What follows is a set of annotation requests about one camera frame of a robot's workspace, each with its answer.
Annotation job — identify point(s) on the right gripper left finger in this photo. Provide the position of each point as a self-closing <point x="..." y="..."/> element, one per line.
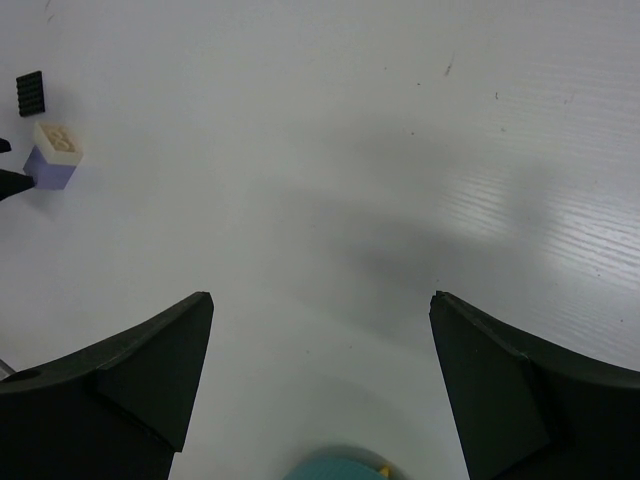
<point x="117" y="409"/>

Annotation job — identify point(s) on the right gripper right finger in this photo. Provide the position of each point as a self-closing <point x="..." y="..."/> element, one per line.
<point x="526" y="408"/>

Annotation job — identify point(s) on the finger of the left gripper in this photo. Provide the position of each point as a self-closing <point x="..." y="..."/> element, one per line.
<point x="13" y="183"/>
<point x="5" y="146"/>

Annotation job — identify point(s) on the purple lego block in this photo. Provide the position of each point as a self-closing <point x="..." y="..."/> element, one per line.
<point x="47" y="175"/>

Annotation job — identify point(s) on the teal divided round container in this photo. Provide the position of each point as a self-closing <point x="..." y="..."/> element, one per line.
<point x="343" y="462"/>

